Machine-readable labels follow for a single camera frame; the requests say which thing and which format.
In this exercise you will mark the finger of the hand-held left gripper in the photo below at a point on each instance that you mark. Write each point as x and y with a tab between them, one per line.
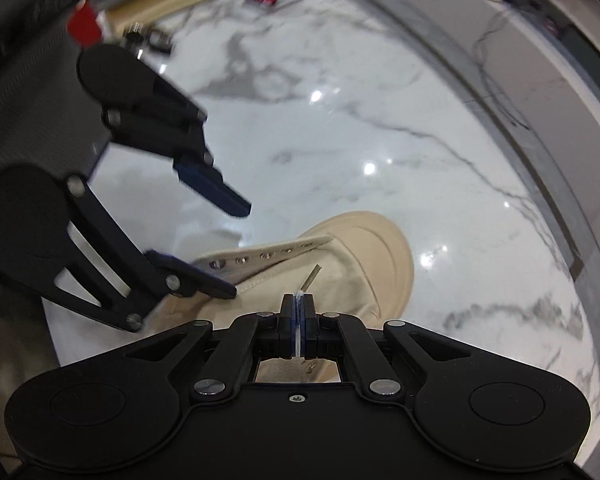
215	187
200	280

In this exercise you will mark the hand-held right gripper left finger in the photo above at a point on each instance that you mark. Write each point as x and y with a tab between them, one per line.
293	322

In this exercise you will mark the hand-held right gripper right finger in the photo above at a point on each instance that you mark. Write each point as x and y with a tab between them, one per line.
306	322

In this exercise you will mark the white shoelace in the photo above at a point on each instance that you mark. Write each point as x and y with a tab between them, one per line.
312	277

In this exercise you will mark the beige canvas shoe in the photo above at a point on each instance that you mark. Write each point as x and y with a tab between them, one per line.
360	260

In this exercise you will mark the red block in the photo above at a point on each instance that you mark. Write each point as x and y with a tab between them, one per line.
85	25

